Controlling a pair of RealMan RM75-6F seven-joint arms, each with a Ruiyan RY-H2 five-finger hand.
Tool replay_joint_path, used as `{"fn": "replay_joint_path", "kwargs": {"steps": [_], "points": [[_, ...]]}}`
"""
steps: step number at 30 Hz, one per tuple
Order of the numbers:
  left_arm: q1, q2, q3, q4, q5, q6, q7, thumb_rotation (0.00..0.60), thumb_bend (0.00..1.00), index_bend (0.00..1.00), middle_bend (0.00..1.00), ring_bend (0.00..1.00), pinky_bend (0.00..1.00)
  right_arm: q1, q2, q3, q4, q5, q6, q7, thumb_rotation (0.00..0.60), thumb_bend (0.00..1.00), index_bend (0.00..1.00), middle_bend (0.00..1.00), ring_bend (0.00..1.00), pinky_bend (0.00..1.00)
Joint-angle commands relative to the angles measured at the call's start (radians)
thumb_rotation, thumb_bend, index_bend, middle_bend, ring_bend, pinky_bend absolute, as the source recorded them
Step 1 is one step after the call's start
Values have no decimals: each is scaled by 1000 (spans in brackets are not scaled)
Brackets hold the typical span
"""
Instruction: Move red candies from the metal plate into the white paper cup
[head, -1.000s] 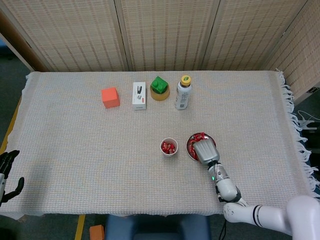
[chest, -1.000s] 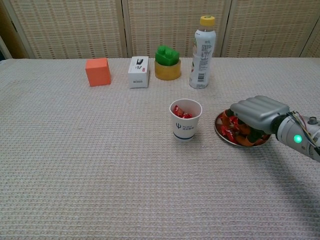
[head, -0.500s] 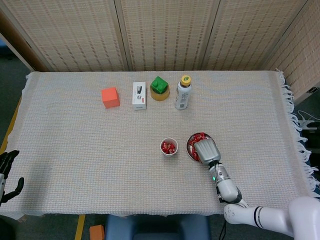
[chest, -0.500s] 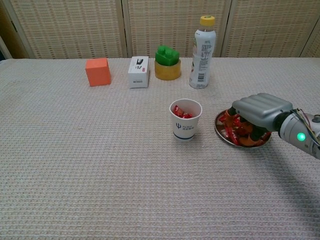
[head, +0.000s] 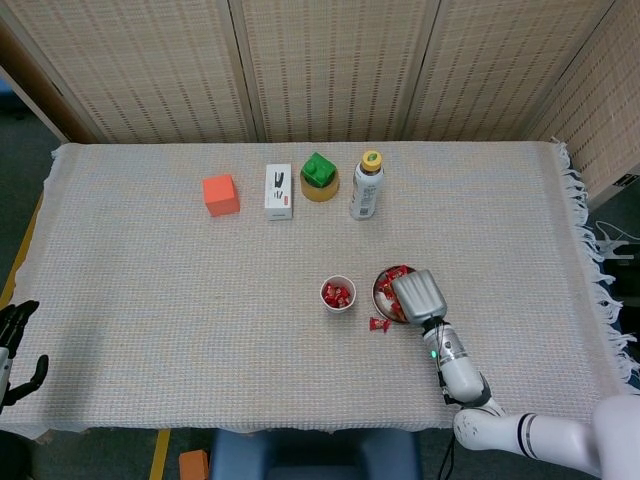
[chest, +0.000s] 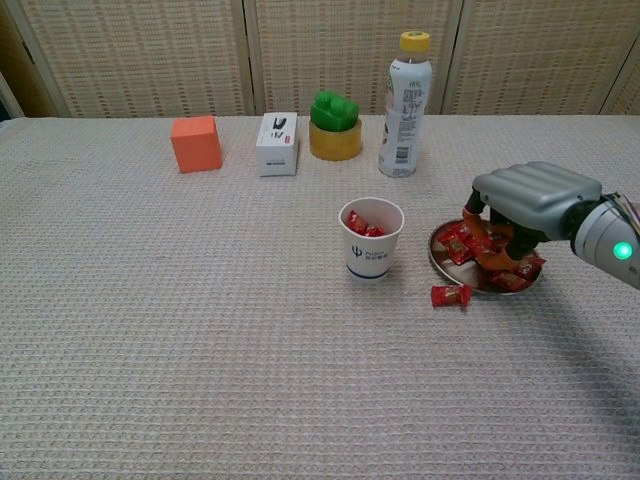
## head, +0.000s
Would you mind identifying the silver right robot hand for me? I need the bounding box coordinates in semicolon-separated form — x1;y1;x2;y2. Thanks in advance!
389;269;450;326

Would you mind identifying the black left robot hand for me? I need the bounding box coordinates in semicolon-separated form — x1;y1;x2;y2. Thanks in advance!
0;299;50;416

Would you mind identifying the red candy pile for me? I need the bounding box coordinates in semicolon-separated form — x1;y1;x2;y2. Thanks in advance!
377;267;416;324

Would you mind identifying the round metal plate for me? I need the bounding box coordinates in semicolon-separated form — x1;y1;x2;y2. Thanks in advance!
371;264;419;326

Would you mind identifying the white paper cup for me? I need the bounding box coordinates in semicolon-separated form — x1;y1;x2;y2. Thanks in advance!
320;274;357;314

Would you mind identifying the white bottle yellow cap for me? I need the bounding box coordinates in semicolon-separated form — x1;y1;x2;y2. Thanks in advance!
348;150;386;222

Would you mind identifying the yellow tape roll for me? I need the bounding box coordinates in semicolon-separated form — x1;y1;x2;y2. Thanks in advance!
299;167;341;203

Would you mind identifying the green toy brick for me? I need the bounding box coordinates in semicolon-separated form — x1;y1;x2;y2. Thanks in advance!
301;151;337;189

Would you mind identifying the white stapler box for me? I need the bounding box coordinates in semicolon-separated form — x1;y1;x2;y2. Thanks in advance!
264;163;295;222

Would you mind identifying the beige woven tablecloth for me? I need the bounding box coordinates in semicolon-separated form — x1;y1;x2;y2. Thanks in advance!
0;139;640;442

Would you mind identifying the orange cube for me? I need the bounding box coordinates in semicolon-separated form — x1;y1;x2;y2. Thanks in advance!
202;173;241;218

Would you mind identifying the orange floor block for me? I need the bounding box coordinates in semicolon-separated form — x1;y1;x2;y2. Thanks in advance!
178;449;210;480

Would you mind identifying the woven folding screen panel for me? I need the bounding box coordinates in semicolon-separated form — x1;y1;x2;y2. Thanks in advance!
0;0;264;144
524;0;640;206
402;0;619;143
0;19;101;144
228;0;444;144

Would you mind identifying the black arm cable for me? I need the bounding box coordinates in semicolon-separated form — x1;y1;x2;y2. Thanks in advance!
438;369;461;480

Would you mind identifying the white floor cable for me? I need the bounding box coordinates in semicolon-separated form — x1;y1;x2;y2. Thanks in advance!
593;219;634;261

